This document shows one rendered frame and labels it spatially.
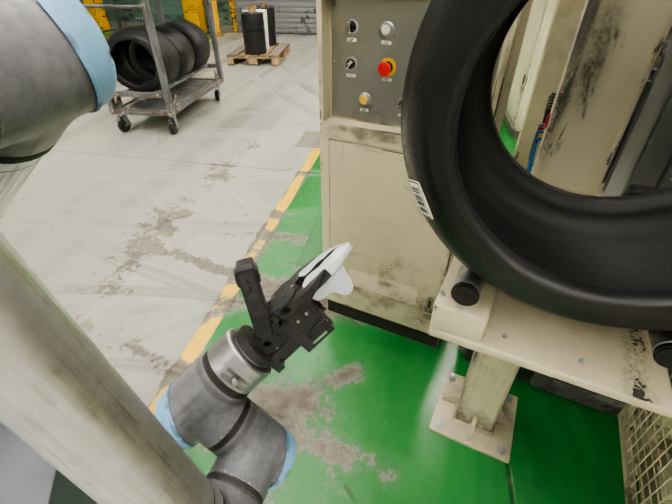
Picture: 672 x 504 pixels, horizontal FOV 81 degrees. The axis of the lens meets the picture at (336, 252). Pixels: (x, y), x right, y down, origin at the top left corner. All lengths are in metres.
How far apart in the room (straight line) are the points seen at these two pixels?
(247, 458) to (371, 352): 1.14
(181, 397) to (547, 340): 0.60
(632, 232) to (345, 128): 0.86
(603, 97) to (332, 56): 0.79
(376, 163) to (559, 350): 0.83
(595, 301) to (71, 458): 0.60
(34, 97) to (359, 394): 1.41
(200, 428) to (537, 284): 0.51
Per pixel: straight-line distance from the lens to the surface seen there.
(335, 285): 0.56
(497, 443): 1.59
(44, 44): 0.40
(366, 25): 1.32
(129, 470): 0.47
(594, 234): 0.86
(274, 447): 0.67
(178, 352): 1.84
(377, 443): 1.51
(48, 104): 0.40
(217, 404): 0.61
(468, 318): 0.70
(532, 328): 0.80
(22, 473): 0.98
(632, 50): 0.89
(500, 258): 0.59
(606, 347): 0.83
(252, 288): 0.55
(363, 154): 1.36
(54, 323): 0.39
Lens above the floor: 1.33
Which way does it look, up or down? 37 degrees down
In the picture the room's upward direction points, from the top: straight up
